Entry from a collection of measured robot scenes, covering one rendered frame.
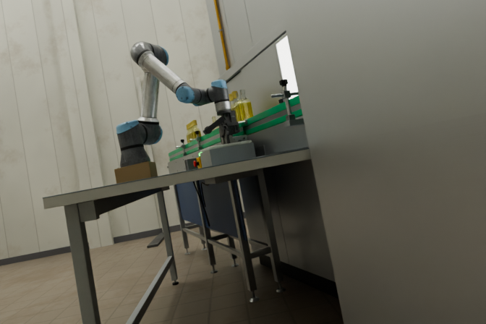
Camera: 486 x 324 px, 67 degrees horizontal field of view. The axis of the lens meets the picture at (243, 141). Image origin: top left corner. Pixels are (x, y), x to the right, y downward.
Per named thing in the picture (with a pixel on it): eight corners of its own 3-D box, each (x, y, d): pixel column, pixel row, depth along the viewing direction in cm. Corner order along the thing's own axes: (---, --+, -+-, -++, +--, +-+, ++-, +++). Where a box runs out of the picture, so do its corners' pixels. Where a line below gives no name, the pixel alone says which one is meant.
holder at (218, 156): (266, 156, 176) (263, 140, 177) (212, 166, 166) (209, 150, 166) (252, 159, 192) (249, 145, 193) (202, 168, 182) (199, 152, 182)
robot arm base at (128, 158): (117, 168, 181) (113, 148, 182) (124, 169, 196) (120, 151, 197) (148, 160, 183) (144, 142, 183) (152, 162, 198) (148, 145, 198)
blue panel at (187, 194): (275, 233, 204) (261, 157, 206) (246, 241, 197) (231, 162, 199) (200, 215, 350) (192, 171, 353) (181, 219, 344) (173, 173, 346)
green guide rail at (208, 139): (232, 137, 196) (229, 122, 196) (230, 137, 195) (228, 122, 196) (171, 161, 357) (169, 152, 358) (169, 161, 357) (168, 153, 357)
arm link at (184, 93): (126, 32, 182) (193, 88, 166) (142, 37, 192) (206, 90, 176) (116, 53, 186) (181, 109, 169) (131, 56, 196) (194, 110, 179)
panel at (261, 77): (343, 84, 150) (326, 3, 152) (337, 84, 149) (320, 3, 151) (254, 121, 233) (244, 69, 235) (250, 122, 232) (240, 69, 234)
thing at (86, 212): (100, 445, 109) (62, 205, 113) (173, 283, 259) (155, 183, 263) (131, 438, 110) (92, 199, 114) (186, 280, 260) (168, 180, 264)
